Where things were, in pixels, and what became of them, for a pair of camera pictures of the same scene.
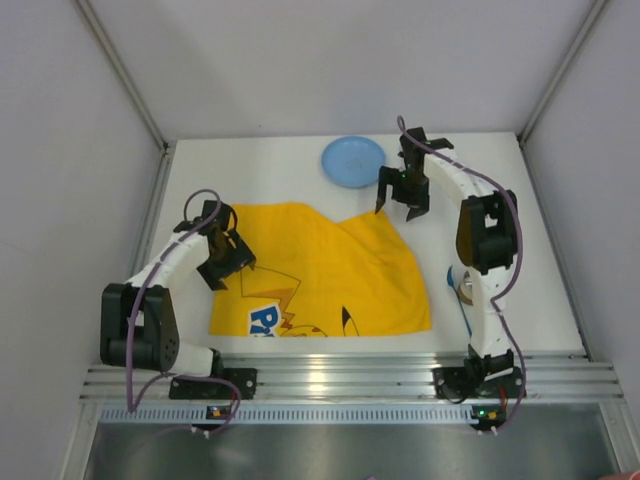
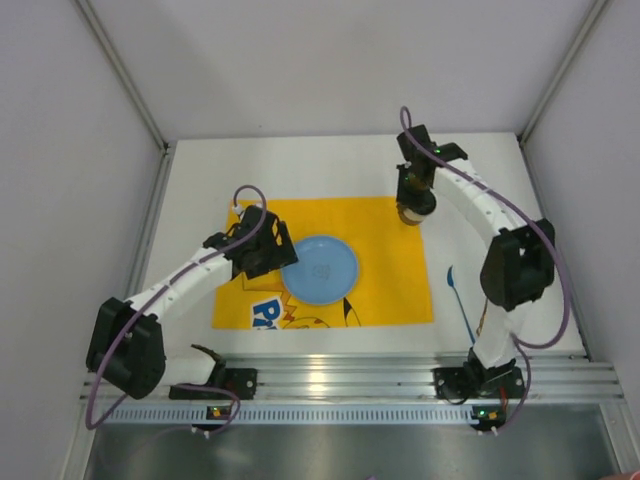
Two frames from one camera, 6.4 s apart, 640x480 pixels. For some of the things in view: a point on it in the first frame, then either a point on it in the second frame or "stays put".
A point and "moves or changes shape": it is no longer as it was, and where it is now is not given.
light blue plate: [353, 161] -> [325, 272]
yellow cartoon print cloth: [315, 278] moves or changes shape
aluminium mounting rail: [356, 376] stays put
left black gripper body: [228, 262] -> [273, 257]
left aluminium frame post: [124, 74] stays put
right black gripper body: [405, 192] stays put
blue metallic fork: [451, 283] stays put
